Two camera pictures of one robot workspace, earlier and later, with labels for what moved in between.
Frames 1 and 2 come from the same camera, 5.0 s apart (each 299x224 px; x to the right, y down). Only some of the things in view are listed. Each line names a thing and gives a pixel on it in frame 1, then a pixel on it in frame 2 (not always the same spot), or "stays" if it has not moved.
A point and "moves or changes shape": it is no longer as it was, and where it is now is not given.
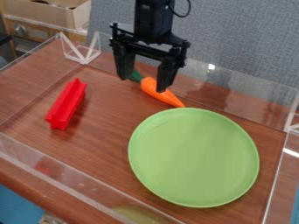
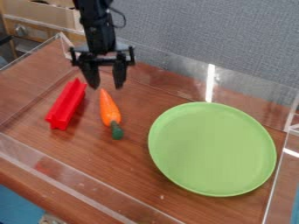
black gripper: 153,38 → 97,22
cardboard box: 68,13 stays
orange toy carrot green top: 149,86 → 111,114
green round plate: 195,157 moves or changes shape
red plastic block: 67,104 stays
